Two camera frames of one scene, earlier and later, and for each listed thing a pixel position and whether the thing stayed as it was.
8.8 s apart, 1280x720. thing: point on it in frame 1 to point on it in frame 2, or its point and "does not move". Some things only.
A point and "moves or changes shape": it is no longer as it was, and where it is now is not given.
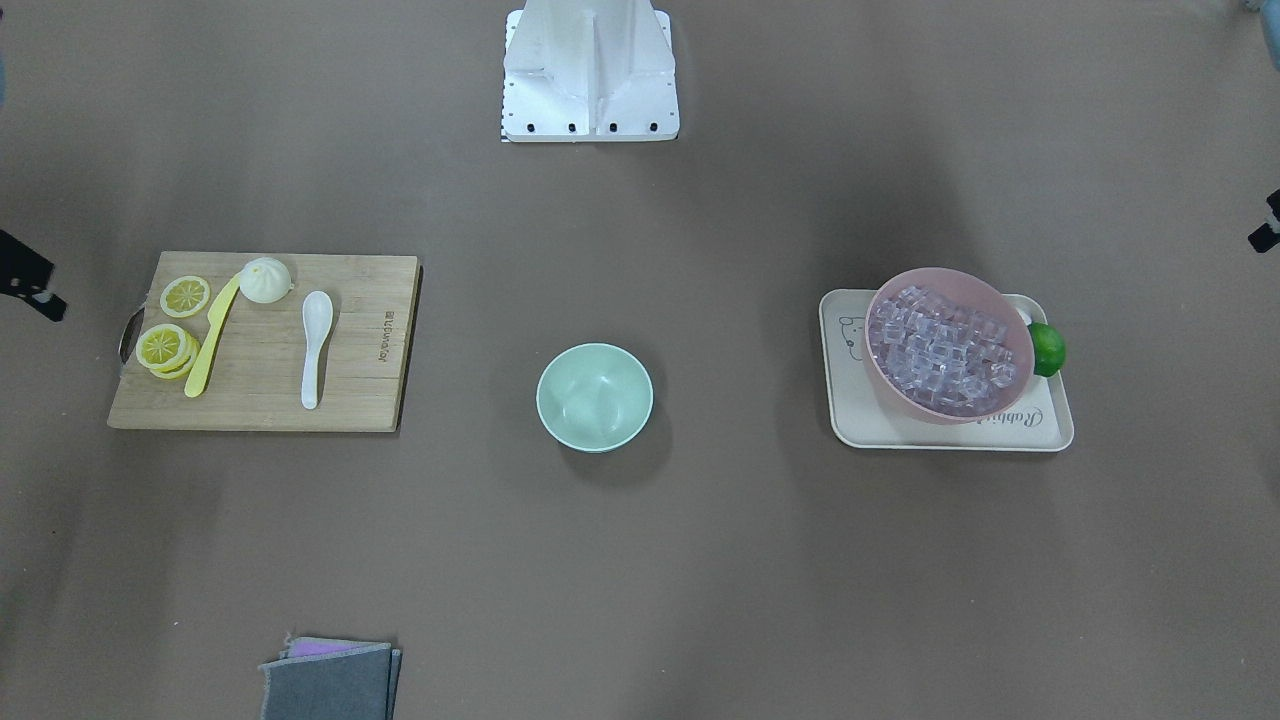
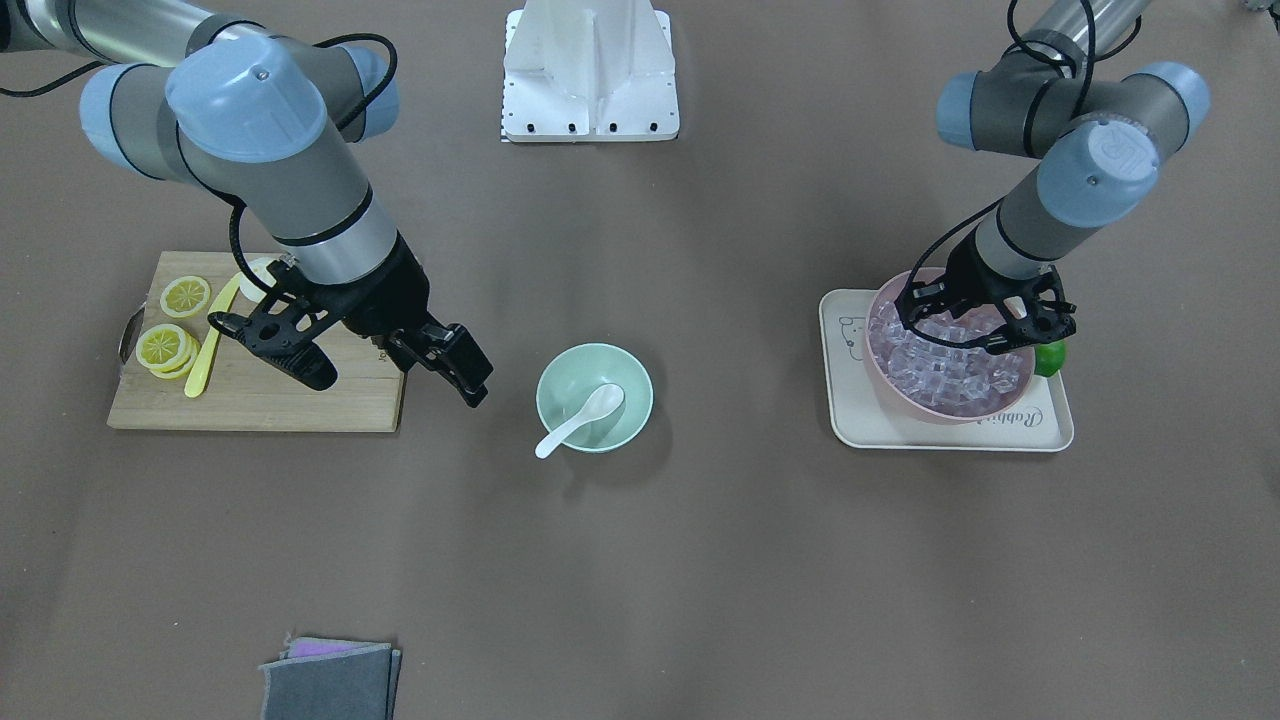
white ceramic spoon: x=317 y=312 moves or changes shape
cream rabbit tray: x=1037 y=420 does not move
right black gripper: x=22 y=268 to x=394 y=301
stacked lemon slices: x=166 y=350 does not move
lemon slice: x=184 y=296 does not move
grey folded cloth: x=319 y=678 does not move
